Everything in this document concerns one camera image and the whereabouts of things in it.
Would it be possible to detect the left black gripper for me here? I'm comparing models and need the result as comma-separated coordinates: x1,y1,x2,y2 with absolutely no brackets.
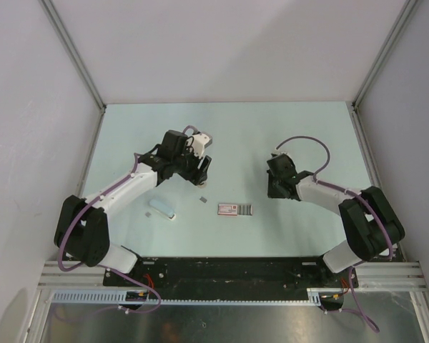
172,142,211,185

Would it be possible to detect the light blue stapler cover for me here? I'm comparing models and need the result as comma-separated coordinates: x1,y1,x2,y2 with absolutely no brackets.
149,199,176,220

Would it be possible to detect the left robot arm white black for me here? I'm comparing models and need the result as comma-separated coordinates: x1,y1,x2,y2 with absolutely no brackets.
54,126,212,286

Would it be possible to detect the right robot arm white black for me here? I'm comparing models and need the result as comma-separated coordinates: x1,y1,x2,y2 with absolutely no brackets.
267,153,405,287

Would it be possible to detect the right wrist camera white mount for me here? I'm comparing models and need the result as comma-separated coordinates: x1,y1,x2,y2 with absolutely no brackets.
271,151,290,157

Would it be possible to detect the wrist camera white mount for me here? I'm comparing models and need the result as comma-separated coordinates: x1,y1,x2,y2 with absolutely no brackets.
271,151,290,157
190,132,212,159

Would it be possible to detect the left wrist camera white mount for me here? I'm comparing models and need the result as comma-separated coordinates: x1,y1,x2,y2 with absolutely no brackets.
190,132,212,159

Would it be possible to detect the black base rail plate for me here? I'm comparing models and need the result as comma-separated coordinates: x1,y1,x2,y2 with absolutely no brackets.
103,257,358,302

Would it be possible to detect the grey slotted cable duct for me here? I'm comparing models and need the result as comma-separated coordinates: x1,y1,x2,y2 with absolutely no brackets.
49,288,322,307

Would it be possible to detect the aluminium front frame rail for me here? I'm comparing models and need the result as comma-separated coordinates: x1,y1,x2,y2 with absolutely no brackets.
38,261,105,289

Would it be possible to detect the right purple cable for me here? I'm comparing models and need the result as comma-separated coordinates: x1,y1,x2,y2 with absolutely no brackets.
274,136,396,333

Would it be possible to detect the purple cable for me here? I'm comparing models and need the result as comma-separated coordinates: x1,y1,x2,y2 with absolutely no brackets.
274,136,396,333
53,124,201,319

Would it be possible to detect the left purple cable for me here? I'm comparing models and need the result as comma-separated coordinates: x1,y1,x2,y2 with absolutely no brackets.
53,124,201,319

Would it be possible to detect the left aluminium corner post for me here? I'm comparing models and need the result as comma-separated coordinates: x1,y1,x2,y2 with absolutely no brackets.
39,0,107,110

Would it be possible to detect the aluminium corner post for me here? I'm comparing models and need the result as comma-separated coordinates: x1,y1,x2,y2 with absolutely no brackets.
353,0,421,108
39,0,107,110

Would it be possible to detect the right aluminium corner post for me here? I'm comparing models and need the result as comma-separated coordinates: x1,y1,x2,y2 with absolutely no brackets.
353,0,421,108

